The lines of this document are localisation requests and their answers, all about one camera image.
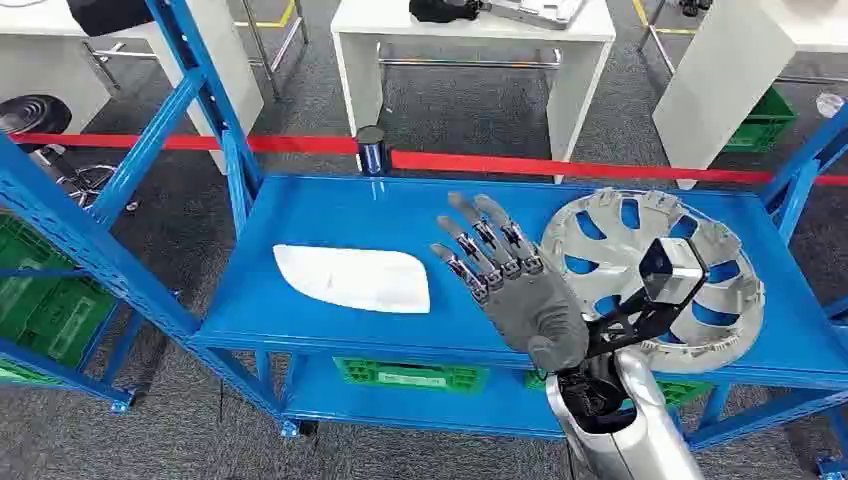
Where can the black round stool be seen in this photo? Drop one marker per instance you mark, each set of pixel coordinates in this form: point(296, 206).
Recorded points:
point(30, 114)

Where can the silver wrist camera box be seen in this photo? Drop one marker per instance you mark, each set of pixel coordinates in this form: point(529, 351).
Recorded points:
point(676, 272)

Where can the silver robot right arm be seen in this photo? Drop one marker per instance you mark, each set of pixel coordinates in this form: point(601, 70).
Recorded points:
point(636, 437)

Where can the clear plastic bottle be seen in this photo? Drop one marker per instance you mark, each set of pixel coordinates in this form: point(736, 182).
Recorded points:
point(829, 104)

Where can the blue steel shelf rack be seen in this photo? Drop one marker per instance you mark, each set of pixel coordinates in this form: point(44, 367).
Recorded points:
point(60, 374)
point(331, 218)

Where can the black stanchion post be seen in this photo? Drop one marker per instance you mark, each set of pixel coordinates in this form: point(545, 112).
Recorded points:
point(372, 149)

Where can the white plastic cover part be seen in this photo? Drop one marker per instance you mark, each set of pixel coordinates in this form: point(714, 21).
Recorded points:
point(358, 278)

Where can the black bag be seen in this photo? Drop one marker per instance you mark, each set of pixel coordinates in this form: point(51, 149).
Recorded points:
point(440, 10)

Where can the white table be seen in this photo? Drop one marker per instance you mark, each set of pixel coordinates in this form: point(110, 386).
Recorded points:
point(722, 79)
point(464, 30)
point(40, 60)

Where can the black camera bracket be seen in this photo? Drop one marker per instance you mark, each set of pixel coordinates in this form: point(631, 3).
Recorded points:
point(629, 324)

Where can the grey flat tray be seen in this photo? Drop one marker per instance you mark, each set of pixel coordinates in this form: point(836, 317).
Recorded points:
point(536, 12)

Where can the black box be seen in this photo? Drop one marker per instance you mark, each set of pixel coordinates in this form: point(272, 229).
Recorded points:
point(109, 16)

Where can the green plastic crate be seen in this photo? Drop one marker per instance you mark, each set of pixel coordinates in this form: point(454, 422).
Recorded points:
point(762, 126)
point(53, 318)
point(411, 376)
point(686, 392)

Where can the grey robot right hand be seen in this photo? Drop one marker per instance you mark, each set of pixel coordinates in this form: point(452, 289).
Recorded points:
point(530, 311)

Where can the silver plastic hubcap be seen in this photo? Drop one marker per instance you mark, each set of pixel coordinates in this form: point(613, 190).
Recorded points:
point(729, 311)

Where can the red barrier belt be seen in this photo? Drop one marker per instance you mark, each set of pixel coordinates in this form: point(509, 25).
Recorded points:
point(185, 142)
point(563, 166)

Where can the yellow floor tape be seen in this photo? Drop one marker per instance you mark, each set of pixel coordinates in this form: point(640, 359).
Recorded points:
point(641, 13)
point(285, 16)

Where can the steel tube frame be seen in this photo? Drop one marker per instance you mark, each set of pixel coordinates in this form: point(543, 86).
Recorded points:
point(659, 50)
point(464, 63)
point(265, 60)

